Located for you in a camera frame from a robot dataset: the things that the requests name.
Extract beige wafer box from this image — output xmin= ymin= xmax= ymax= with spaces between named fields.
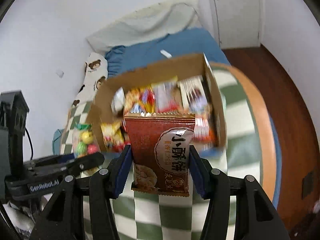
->
xmin=177 ymin=75 xmax=209 ymax=114

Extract white snack packet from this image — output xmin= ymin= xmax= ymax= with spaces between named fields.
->
xmin=111 ymin=87 xmax=125 ymax=115

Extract black cable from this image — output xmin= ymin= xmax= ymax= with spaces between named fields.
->
xmin=24 ymin=127 xmax=34 ymax=162

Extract small white object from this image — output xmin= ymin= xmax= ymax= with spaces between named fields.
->
xmin=160 ymin=50 xmax=172 ymax=59

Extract green white checkered blanket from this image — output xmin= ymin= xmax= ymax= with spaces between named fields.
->
xmin=60 ymin=66 xmax=277 ymax=239

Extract green blue cardboard box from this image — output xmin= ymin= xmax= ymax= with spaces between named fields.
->
xmin=86 ymin=54 xmax=228 ymax=152

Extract brown pastry snack packet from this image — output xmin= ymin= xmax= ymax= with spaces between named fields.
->
xmin=124 ymin=113 xmax=195 ymax=197

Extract colourful candy bag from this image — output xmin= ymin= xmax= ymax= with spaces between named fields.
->
xmin=72 ymin=123 xmax=100 ymax=158

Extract yellow panda crisps bag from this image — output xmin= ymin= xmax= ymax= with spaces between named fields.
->
xmin=100 ymin=121 xmax=125 ymax=153

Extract pink snack packet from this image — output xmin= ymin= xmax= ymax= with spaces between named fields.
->
xmin=151 ymin=76 xmax=181 ymax=113

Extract bear print pillow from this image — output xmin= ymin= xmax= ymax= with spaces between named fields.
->
xmin=72 ymin=52 xmax=108 ymax=107

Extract crumpled plastic bag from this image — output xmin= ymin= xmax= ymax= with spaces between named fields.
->
xmin=3 ymin=195 xmax=48 ymax=239

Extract white wardrobe door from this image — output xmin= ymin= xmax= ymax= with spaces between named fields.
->
xmin=209 ymin=0 xmax=263 ymax=49

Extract red white striped packet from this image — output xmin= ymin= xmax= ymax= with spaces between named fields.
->
xmin=193 ymin=116 xmax=216 ymax=143

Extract korean cheese noodle packet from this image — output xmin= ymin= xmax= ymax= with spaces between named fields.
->
xmin=123 ymin=86 xmax=156 ymax=115

